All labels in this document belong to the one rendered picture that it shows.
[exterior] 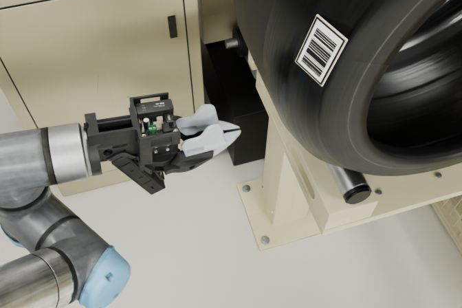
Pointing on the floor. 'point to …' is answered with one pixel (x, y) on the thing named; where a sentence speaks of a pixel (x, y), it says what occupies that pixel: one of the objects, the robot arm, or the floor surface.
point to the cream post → (280, 184)
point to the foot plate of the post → (278, 238)
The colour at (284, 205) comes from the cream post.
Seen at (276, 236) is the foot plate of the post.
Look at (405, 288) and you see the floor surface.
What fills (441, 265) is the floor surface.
